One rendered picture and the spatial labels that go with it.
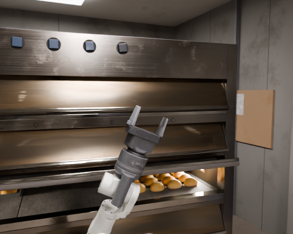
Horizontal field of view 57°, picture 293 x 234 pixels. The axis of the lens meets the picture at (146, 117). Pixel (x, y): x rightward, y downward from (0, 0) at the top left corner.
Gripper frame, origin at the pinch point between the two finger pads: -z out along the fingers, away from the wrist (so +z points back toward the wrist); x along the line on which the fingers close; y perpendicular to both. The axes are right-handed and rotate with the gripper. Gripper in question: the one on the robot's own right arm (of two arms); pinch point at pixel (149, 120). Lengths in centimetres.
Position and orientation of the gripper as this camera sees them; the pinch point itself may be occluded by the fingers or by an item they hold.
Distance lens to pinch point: 84.4
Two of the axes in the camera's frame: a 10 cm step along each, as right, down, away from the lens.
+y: -4.7, -2.0, 8.6
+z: -3.9, 9.2, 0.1
